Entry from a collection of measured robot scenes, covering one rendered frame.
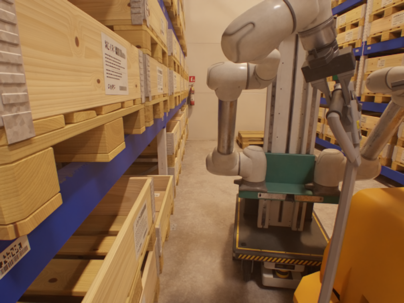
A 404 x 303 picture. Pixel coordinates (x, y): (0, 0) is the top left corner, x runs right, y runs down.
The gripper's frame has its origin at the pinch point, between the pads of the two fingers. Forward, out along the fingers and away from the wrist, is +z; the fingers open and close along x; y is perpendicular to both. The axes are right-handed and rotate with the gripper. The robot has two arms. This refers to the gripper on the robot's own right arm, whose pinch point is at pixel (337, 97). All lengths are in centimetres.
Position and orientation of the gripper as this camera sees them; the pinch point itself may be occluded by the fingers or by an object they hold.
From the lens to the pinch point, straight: 80.9
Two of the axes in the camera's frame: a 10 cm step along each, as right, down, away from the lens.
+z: 5.1, 7.5, 4.2
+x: -7.2, 1.0, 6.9
